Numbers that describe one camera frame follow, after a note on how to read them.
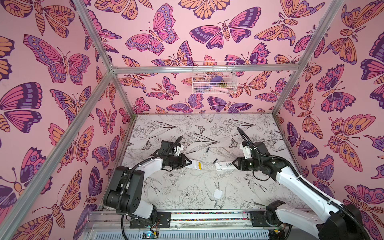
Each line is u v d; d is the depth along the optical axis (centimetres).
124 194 42
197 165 89
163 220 74
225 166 91
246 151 73
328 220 39
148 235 72
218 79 96
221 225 73
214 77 97
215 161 94
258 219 73
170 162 76
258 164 60
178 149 84
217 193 82
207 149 100
